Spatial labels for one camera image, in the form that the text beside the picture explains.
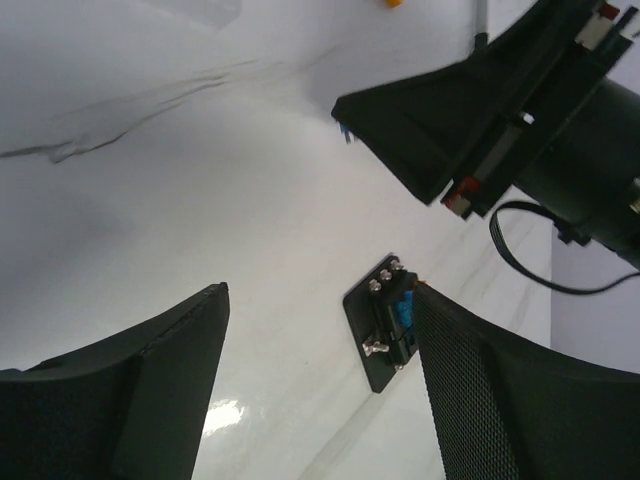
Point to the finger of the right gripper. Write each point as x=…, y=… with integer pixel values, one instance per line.
x=465, y=134

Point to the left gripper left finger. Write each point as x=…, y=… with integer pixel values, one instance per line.
x=131, y=406

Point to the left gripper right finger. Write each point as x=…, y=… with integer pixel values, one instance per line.
x=505, y=407

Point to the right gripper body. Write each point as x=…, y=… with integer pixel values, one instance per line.
x=597, y=154

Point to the blue fuse table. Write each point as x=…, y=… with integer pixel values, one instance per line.
x=345, y=133

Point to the black fuse box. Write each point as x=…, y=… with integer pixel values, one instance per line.
x=379, y=311

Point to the clear plastic fuse box cover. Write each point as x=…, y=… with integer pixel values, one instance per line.
x=215, y=13

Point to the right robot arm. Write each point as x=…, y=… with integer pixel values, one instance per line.
x=534, y=109

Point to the claw hammer black handle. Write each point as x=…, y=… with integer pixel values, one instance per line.
x=481, y=36

